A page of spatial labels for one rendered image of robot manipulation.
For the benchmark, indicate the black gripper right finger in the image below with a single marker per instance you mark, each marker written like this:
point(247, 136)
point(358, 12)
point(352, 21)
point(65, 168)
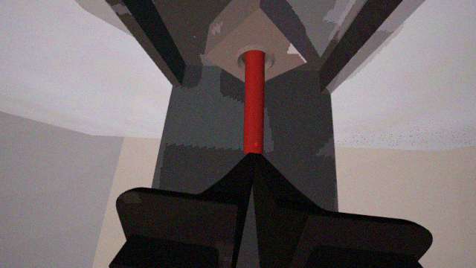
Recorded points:
point(290, 225)

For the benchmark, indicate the brown block with round hole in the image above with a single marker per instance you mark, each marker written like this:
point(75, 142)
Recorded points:
point(265, 25)

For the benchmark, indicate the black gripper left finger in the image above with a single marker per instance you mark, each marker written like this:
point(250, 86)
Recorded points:
point(215, 217)

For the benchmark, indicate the red peg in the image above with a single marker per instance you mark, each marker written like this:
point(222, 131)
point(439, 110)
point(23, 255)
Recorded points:
point(254, 101)

